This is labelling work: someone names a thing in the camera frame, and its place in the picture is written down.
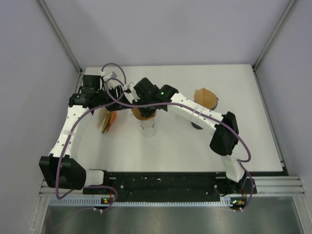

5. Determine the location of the grey cable duct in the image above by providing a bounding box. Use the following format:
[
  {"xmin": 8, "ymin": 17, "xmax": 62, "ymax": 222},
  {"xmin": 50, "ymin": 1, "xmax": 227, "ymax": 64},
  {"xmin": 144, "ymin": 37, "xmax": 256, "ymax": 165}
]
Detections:
[{"xmin": 49, "ymin": 196, "xmax": 245, "ymax": 207}]

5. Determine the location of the red rimmed coffee server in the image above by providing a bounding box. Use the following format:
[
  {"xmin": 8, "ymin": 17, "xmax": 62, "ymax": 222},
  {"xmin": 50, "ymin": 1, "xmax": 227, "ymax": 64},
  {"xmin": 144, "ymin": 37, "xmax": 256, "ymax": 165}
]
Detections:
[{"xmin": 191, "ymin": 122, "xmax": 203, "ymax": 130}]

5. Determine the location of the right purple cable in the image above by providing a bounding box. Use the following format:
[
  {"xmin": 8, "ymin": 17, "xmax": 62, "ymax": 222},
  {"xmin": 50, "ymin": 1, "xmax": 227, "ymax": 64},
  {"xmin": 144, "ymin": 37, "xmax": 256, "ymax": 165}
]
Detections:
[{"xmin": 106, "ymin": 78, "xmax": 255, "ymax": 212}]

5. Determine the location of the grey plastic coffee dripper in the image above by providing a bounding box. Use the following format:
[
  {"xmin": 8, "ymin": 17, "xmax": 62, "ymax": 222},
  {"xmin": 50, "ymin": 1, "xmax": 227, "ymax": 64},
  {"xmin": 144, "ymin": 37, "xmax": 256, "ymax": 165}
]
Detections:
[{"xmin": 210, "ymin": 98, "xmax": 219, "ymax": 111}]

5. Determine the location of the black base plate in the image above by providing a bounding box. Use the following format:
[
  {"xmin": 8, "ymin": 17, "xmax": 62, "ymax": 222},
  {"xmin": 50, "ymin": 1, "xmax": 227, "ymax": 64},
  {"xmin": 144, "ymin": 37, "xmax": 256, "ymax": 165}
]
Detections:
[{"xmin": 55, "ymin": 171, "xmax": 258, "ymax": 202}]

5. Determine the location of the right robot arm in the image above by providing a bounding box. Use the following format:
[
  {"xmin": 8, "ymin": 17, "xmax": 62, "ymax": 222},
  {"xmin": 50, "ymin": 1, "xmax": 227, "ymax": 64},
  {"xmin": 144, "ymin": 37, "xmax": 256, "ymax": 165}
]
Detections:
[{"xmin": 129, "ymin": 78, "xmax": 246, "ymax": 193}]

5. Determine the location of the clear glass dripper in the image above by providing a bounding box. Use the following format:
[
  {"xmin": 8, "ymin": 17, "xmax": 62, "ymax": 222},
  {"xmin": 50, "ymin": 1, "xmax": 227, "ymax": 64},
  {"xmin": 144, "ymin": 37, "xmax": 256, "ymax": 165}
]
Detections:
[{"xmin": 137, "ymin": 116, "xmax": 156, "ymax": 130}]

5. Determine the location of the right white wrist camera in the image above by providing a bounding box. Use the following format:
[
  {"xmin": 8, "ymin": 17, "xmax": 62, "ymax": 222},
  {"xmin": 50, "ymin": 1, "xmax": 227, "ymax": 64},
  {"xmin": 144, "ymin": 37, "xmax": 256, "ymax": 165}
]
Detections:
[{"xmin": 122, "ymin": 82, "xmax": 139, "ymax": 101}]

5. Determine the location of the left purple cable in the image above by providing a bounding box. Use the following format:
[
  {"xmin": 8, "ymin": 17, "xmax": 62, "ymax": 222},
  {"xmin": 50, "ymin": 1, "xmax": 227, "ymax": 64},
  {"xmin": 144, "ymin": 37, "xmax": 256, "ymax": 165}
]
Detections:
[{"xmin": 55, "ymin": 62, "xmax": 127, "ymax": 215}]

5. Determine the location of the stack of brown filters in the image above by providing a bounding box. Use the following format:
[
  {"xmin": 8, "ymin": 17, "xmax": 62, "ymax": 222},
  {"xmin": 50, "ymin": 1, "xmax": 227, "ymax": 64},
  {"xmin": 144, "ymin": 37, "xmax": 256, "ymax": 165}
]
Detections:
[{"xmin": 100, "ymin": 110, "xmax": 113, "ymax": 133}]

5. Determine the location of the purple cable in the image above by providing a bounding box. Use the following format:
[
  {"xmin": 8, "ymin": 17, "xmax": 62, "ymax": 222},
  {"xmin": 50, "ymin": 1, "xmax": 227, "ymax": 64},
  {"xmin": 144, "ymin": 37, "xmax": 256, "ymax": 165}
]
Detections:
[
  {"xmin": 55, "ymin": 62, "xmax": 127, "ymax": 215},
  {"xmin": 106, "ymin": 78, "xmax": 255, "ymax": 212}
]

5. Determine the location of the clear glass with brown band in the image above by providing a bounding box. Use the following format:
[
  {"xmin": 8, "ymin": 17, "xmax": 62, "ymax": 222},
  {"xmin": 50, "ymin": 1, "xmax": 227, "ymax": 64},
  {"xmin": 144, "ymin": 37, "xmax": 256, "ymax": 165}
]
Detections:
[{"xmin": 140, "ymin": 122, "xmax": 156, "ymax": 138}]

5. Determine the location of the aluminium frame rail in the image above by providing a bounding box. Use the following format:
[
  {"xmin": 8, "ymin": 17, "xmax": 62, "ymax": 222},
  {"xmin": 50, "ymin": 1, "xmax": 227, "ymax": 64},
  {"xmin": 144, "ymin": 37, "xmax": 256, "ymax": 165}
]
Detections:
[{"xmin": 39, "ymin": 176, "xmax": 307, "ymax": 197}]

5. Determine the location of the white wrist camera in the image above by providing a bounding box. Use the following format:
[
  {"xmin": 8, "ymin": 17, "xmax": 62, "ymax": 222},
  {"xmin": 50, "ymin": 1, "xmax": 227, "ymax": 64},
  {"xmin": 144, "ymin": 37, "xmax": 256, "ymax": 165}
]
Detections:
[
  {"xmin": 122, "ymin": 82, "xmax": 139, "ymax": 101},
  {"xmin": 100, "ymin": 71, "xmax": 117, "ymax": 90}
]

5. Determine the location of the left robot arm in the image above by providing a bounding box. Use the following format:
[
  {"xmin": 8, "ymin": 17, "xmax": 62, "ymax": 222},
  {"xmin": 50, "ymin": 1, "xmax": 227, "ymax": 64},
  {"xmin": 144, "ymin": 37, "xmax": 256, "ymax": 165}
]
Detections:
[{"xmin": 39, "ymin": 72, "xmax": 128, "ymax": 194}]

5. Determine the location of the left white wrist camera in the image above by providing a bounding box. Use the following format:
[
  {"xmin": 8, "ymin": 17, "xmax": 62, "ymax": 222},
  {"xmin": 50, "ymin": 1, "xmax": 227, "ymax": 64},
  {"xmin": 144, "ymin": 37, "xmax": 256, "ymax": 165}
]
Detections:
[{"xmin": 100, "ymin": 71, "xmax": 117, "ymax": 90}]

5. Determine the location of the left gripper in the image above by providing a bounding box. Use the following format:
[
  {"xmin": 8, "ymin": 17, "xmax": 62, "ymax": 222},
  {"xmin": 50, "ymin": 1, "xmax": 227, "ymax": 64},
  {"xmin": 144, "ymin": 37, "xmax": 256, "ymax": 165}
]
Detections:
[{"xmin": 95, "ymin": 85, "xmax": 133, "ymax": 112}]

